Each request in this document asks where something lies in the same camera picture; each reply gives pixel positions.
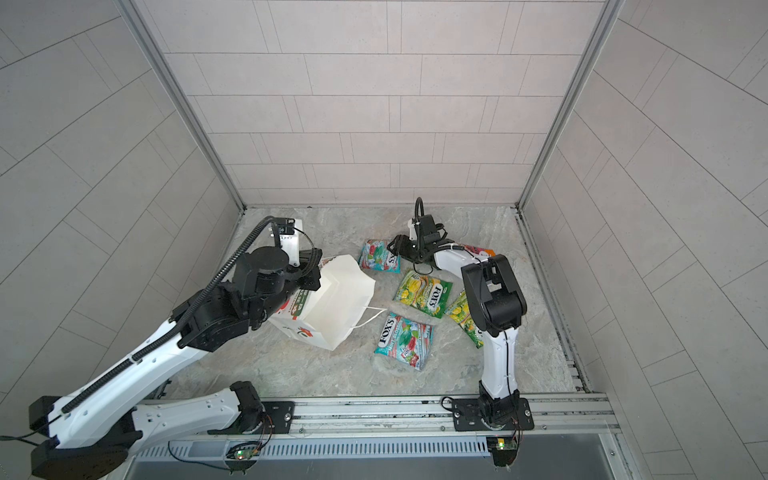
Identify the circuit board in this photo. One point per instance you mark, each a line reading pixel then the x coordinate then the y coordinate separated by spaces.
pixel 503 450
pixel 244 452

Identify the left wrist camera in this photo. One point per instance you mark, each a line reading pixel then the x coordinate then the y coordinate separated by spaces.
pixel 286 233

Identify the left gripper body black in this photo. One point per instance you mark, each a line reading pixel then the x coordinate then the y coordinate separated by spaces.
pixel 303 278

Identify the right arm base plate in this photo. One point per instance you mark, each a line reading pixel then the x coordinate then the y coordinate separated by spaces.
pixel 479 414

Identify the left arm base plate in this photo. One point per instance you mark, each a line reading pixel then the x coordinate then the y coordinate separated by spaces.
pixel 273 417

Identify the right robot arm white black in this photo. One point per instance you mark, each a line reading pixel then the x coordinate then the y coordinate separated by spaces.
pixel 496 306

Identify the orange Fox's candy bag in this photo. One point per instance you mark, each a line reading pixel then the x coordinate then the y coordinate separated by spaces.
pixel 480 249

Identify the white floral paper bag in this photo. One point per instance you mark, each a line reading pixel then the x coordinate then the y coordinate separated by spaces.
pixel 325 318

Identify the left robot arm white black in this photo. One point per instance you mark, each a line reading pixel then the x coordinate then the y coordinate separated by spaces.
pixel 94 430

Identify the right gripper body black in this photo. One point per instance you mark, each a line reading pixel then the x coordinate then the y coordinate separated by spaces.
pixel 413 249

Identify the large teal Fox's candy bag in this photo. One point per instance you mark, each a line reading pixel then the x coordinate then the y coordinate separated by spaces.
pixel 405 340

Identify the aluminium mounting rail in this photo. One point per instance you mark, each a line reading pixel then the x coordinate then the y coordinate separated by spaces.
pixel 389 416

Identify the small teal Fox's candy bag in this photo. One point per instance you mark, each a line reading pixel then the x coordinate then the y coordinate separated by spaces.
pixel 376 256

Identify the green Fox's candy bag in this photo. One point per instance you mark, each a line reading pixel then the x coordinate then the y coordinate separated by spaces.
pixel 459 312
pixel 425 293

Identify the vented cable duct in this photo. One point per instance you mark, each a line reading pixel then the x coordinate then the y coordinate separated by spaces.
pixel 328 448

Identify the left circuit board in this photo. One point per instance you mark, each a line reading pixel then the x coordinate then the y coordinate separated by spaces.
pixel 244 452

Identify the right circuit board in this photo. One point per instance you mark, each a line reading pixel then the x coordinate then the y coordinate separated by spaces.
pixel 503 450

